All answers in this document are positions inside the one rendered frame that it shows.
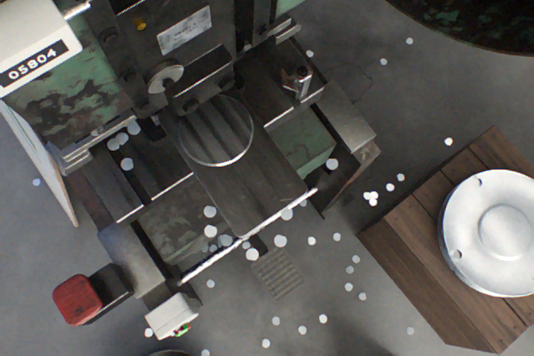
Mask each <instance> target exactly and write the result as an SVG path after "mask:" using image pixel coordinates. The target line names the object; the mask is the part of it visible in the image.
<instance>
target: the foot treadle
mask: <svg viewBox="0 0 534 356"><path fill-rule="evenodd" d="M247 240H248V241H249V242H250V245H251V246H252V247H253V249H256V250H257V251H258V255H259V257H260V258H259V259H258V260H256V261H255V262H253V263H252V264H251V269H252V270H253V271H254V273H255V274H256V275H257V277H258V279H259V280H260V282H261V283H262V284H263V287H264V288H265V290H266V292H268V293H269V295H270V296H271V297H272V299H273V301H274V302H278V301H280V300H281V299H282V298H284V297H286V296H287V295H288V294H289V293H291V292H292V291H294V290H295V289H297V288H299V287H300V286H301V285H302V284H303V283H304V277H303V275H302V274H301V272H300V271H299V269H298V268H297V267H296V266H295V264H294V263H293V261H292V260H291V258H290V257H289V255H288V253H287V252H286V251H285V249H284V247H279V246H276V247H275V248H273V249H272V250H270V251H269V249H267V248H266V247H265V245H264V243H263V241H262V240H261V238H260V237H259V236H258V234H255V235H253V236H251V237H250V238H248V239H247Z"/></svg>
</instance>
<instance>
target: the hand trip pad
mask: <svg viewBox="0 0 534 356"><path fill-rule="evenodd" d="M52 299H53V302H54V303H56V306H57V307H58V308H59V310H60V313H61V315H62V316H63V317H64V320H65V321H66V322H67V323H68V324H71V326H73V327H74V326H77V325H79V324H81V323H84V322H85V321H87V320H88V319H90V318H91V317H92V316H93V315H95V314H98V313H99V311H100V309H101V307H102V301H101V299H100V296H99V294H98V293H97V291H95V289H94V287H93V286H92V284H91V282H90V280H89V279H88V277H87V276H85V275H83V274H76V275H74V276H72V277H70V278H69V279H67V280H65V281H64V282H62V284H60V285H59V286H57V287H56V288H54V289H53V292H52Z"/></svg>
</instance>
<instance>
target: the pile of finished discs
mask: <svg viewBox="0 0 534 356"><path fill-rule="evenodd" d="M437 236H438V242H439V248H440V250H442V252H443V256H444V258H445V260H446V262H447V264H448V265H449V266H450V268H451V270H452V271H454V272H456V275H457V276H458V277H459V278H460V279H461V280H462V281H464V282H465V283H466V284H467V285H469V286H470V287H471V288H474V289H476V290H478V291H479V292H484V293H486V294H490V295H494V296H501V297H516V296H523V295H528V294H531V293H533V292H534V180H533V179H532V178H530V177H528V176H526V175H522V174H520V173H517V172H510V171H505V170H493V171H488V172H481V173H479V174H476V175H474V176H472V177H469V178H467V179H465V180H464V181H462V182H461V184H459V185H458V186H457V187H456V188H454V189H453V190H452V191H451V192H450V193H449V194H448V196H447V197H446V199H445V201H444V203H443V206H441V208H440V210H439V216H438V221H437Z"/></svg>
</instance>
